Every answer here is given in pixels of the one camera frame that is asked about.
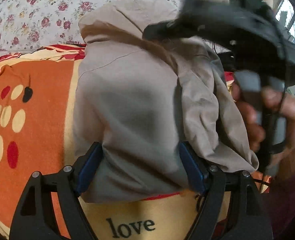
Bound beige jacket with ribbed cuffs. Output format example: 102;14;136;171
73;0;259;203

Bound person's right hand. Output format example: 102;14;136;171
231;83;295;181

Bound orange red yellow blanket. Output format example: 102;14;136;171
0;43;273;240

